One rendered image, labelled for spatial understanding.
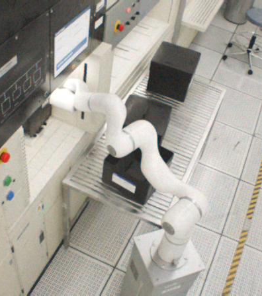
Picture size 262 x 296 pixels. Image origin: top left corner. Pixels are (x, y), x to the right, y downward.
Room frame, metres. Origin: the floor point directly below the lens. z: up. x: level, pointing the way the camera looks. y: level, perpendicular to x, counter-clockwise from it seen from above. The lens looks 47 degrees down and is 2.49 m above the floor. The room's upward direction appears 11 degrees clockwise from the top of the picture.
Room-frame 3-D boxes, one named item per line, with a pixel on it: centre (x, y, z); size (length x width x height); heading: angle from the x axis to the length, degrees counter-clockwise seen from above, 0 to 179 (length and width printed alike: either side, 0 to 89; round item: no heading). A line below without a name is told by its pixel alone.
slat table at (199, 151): (1.83, -0.13, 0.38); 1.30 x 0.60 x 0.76; 164
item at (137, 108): (1.83, -0.04, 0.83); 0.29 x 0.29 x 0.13; 81
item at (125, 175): (1.41, -0.05, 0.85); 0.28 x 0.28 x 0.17; 66
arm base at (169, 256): (0.98, -0.27, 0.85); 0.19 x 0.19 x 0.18
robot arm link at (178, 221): (0.95, -0.25, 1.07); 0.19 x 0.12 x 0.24; 143
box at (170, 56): (2.29, -0.18, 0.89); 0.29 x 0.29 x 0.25; 78
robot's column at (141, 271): (0.98, -0.27, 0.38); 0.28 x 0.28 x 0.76; 29
